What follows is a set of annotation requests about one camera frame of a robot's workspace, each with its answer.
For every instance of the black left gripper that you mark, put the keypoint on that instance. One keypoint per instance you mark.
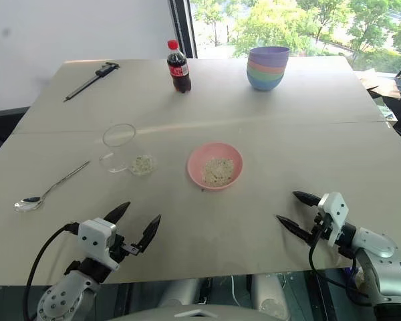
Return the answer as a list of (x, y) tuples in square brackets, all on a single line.
[(121, 249)]

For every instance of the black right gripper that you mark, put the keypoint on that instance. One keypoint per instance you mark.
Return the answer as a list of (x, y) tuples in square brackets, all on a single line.
[(321, 227)]

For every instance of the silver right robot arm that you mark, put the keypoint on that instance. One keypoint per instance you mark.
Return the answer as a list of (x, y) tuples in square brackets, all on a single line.
[(384, 261)]

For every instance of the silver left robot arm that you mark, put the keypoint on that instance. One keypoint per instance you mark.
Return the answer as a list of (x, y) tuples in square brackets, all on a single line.
[(61, 296)]

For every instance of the pink bowl with oats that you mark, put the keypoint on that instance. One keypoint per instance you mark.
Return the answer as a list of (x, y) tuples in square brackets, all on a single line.
[(196, 160)]

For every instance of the clear glass cup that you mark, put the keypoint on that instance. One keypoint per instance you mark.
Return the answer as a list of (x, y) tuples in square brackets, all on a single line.
[(118, 137)]

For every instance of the metal spoon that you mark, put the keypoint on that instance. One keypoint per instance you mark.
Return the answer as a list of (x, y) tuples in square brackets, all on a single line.
[(30, 204)]

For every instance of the grey robot torso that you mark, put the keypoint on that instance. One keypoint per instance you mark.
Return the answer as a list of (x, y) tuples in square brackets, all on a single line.
[(197, 312)]

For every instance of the blue plastic bowl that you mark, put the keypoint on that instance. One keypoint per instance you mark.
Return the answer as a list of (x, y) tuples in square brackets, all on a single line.
[(265, 83)]

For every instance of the green plastic bowl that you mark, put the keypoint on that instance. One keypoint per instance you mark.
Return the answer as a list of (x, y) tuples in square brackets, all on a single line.
[(265, 75)]

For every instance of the pink stacked plastic bowl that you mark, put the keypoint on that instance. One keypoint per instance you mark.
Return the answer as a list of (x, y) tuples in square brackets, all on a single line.
[(265, 70)]

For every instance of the black digital caliper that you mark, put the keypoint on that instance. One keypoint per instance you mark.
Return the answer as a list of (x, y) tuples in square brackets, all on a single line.
[(90, 80)]

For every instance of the brown paper bag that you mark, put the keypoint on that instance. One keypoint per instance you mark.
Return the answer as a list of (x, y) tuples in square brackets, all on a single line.
[(381, 83)]

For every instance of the cola bottle with red cap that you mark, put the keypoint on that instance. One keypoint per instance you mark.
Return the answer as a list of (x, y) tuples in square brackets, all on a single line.
[(179, 72)]

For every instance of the purple plastic bowl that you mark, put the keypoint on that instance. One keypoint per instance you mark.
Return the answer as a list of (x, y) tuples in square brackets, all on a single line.
[(269, 55)]

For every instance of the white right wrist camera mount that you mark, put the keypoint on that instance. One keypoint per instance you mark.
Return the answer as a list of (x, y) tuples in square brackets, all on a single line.
[(335, 214)]

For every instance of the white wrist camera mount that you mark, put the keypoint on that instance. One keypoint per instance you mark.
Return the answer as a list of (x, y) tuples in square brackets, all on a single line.
[(335, 214), (95, 237)]

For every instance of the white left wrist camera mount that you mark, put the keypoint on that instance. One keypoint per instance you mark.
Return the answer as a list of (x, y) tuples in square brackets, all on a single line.
[(95, 237)]

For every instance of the black window frame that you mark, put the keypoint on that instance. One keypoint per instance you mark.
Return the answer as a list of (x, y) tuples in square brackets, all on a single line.
[(185, 28)]

